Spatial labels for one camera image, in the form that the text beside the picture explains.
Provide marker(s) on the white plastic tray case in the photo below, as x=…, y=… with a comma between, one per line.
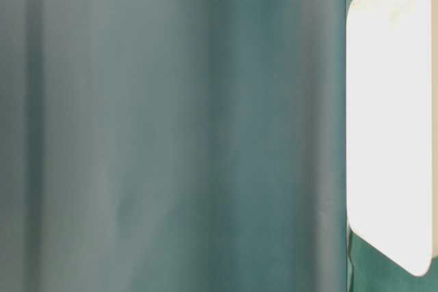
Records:
x=391, y=128

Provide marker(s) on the green table cloth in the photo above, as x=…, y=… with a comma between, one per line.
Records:
x=179, y=145

